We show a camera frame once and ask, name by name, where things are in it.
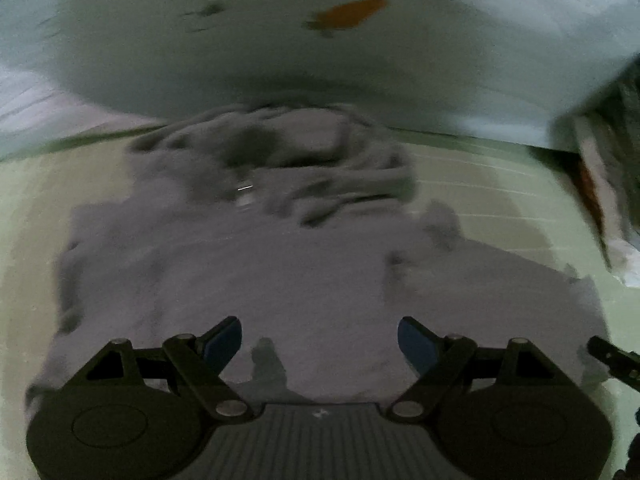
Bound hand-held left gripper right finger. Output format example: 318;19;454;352
390;316;576;421

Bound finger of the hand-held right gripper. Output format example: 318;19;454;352
587;336;640;386

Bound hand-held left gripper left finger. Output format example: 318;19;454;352
65;316;253;422

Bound grey garment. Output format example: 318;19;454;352
25;102;608;411

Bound green checked mat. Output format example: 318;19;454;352
0;125;640;480

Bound white and orange package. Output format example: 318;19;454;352
570;112;640;288

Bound carrot print bed sheet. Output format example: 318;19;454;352
0;0;640;161

